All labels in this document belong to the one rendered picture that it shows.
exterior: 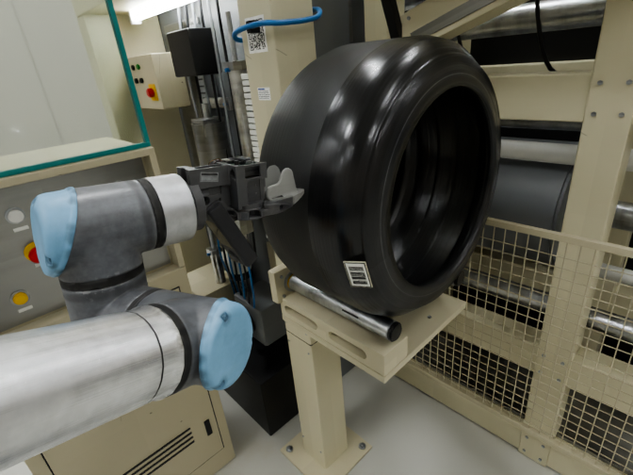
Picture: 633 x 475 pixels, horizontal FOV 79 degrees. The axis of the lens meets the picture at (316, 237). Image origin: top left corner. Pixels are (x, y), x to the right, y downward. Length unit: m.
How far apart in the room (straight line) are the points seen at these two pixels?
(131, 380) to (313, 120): 0.49
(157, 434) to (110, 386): 1.20
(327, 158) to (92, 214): 0.34
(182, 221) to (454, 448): 1.54
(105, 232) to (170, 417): 1.11
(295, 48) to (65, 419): 0.87
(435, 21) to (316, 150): 0.61
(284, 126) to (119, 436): 1.10
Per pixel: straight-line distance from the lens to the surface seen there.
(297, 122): 0.71
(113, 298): 0.50
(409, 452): 1.79
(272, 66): 0.99
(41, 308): 1.24
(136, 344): 0.35
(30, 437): 0.32
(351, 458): 1.75
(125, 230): 0.48
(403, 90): 0.67
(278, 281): 1.04
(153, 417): 1.48
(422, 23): 1.18
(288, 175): 0.61
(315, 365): 1.34
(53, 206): 0.48
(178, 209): 0.50
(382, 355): 0.87
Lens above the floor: 1.45
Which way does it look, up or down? 25 degrees down
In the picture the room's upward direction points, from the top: 6 degrees counter-clockwise
